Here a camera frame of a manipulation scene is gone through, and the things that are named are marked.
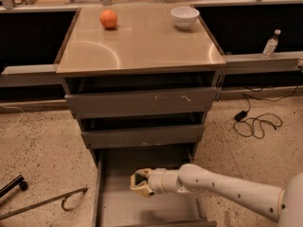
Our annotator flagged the black power adapter cable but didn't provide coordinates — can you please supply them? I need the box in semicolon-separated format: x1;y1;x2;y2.
232;84;301;140

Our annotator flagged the grey metal drawer cabinet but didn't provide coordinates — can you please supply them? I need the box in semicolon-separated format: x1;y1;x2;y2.
53;2;226;227

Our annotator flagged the grey top drawer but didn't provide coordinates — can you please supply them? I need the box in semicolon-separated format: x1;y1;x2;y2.
65;87;216;119

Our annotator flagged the metal rod with hook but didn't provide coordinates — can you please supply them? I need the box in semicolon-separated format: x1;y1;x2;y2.
0;187;88;220

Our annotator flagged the grey middle drawer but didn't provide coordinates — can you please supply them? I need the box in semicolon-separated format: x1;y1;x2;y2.
81;125;205;148

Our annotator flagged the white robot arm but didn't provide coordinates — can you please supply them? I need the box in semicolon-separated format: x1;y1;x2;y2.
130;164;303;227

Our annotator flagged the green and yellow sponge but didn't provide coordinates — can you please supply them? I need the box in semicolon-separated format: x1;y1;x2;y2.
134;173;148;186

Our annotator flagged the clear plastic water bottle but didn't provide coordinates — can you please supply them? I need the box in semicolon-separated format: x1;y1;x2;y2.
262;29;281;58

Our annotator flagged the orange ball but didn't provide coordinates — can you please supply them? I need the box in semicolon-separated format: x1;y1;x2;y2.
99;9;117;29

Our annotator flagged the white cable on floor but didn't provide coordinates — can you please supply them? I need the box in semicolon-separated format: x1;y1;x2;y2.
0;103;26;132

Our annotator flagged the black chair leg with caster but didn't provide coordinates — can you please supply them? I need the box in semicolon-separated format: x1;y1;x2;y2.
0;175;28;198

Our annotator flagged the white bowl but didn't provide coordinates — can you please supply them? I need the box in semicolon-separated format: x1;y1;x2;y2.
170;7;200;29

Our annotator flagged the grey open bottom drawer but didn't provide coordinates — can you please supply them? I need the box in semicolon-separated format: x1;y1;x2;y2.
92;148;217;227

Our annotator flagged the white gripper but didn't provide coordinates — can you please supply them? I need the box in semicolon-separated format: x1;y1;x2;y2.
131;168;179;197

